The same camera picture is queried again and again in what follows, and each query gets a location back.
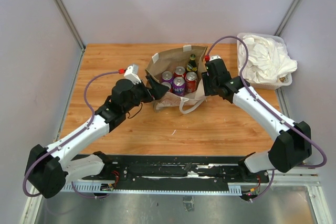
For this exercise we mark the white crumpled cloth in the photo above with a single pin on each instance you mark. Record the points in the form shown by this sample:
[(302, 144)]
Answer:
[(267, 58)]

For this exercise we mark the purple soda can rear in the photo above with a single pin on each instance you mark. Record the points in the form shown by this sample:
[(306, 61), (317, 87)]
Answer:
[(167, 76)]

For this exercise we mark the dark glass bottle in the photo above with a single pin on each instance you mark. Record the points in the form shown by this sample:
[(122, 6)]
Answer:
[(192, 65)]

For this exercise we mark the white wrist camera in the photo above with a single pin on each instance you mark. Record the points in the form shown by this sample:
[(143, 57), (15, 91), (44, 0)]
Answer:
[(211, 58), (131, 73)]

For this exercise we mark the red soda can rear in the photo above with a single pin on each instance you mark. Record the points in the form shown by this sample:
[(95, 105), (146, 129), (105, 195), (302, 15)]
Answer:
[(179, 72)]

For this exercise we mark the aluminium frame rail right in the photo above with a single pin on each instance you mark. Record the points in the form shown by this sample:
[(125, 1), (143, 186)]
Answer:
[(287, 17)]

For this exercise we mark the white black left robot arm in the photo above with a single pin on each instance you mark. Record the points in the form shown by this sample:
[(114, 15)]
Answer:
[(50, 168)]

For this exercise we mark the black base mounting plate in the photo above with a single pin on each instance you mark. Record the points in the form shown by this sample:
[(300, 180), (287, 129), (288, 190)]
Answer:
[(178, 173)]

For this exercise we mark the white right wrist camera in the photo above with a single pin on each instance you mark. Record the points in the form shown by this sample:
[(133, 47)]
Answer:
[(211, 58)]

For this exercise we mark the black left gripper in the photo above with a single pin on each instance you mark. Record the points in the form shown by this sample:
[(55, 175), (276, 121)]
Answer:
[(157, 90)]

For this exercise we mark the purple fanta can front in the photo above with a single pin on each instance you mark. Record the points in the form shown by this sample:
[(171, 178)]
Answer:
[(178, 86)]

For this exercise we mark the red coke can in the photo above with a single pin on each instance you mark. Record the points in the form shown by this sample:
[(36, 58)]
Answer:
[(191, 82), (167, 84)]

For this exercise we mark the pink patterned canvas bag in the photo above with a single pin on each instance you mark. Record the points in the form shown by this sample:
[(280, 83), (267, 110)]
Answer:
[(168, 61)]

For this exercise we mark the aluminium frame rail left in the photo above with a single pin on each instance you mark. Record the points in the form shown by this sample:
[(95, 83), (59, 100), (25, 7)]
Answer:
[(64, 13)]

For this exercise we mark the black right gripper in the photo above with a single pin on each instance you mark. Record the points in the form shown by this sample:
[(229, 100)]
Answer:
[(207, 91)]

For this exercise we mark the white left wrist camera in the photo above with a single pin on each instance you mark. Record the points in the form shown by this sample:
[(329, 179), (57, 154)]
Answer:
[(131, 73)]

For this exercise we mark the white plastic basket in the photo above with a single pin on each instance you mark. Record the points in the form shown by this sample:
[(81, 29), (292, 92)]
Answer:
[(262, 58)]

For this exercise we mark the aluminium frame rail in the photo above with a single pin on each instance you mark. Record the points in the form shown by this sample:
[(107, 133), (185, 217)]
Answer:
[(64, 13), (287, 17)]

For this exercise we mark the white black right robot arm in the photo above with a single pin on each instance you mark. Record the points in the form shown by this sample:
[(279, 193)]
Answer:
[(291, 146)]

